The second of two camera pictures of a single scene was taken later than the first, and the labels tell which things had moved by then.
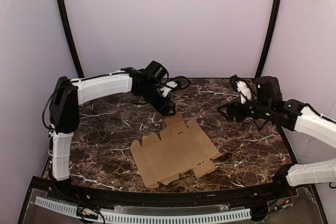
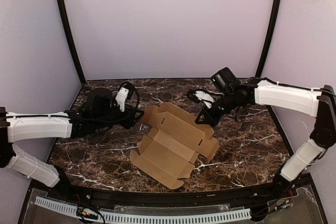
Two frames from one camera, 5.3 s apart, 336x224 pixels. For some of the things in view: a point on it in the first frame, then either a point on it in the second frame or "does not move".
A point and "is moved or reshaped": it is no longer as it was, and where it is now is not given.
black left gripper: x=165 y=104 → x=128 y=118
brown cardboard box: x=182 y=148 is moved or reshaped
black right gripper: x=235 y=111 → x=212 y=112
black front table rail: x=170 y=199 does not move
